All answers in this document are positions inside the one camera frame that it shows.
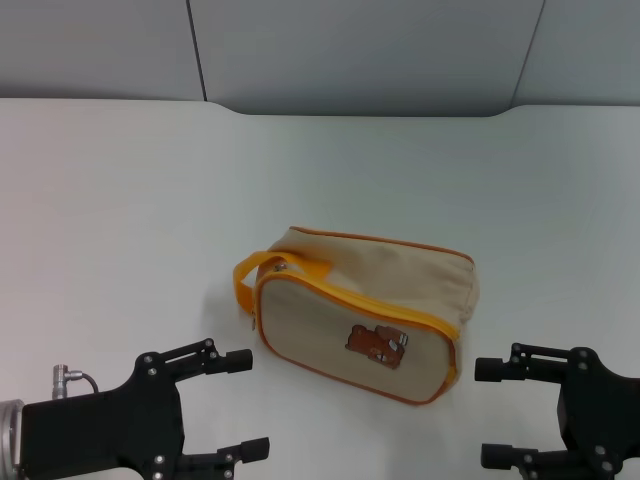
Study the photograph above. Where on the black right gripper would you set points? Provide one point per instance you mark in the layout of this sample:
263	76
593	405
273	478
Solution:
605	420

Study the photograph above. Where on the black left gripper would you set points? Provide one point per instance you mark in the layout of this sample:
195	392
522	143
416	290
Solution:
105	430

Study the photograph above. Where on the beige bear print zipper bag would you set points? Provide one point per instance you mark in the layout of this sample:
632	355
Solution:
340	295

